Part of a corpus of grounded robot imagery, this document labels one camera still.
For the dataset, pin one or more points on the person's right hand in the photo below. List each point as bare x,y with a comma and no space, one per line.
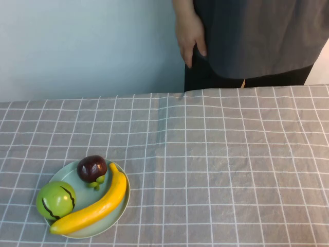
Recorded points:
189,33

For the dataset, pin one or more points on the yellow toy banana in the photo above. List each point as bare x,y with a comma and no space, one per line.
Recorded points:
102,205

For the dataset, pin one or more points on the person's right forearm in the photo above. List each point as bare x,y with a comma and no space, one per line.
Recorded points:
182,6

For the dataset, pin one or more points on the black trousers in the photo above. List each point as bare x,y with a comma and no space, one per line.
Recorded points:
200,77

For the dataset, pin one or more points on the gray shirt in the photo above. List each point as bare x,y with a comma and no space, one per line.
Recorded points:
257,33

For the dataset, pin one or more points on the small tan tag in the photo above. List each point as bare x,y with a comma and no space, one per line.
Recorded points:
243,83

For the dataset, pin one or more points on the dark purple toy mangosteen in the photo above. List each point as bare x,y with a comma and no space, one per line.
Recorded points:
90,168

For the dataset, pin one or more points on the light green round plate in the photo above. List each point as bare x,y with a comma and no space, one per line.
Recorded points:
84,199

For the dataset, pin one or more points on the green toy fruit black cracks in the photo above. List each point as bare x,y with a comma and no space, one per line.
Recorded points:
55,198

